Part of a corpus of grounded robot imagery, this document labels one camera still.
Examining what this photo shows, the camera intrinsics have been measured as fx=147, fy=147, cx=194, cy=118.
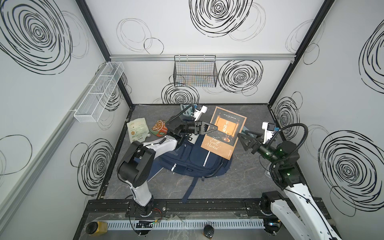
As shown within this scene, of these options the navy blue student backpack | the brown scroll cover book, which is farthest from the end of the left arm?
the navy blue student backpack

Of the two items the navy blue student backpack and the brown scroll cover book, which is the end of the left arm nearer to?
the brown scroll cover book

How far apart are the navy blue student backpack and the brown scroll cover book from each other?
0.20 metres

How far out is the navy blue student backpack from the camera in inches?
32.7

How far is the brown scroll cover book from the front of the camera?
2.17 ft
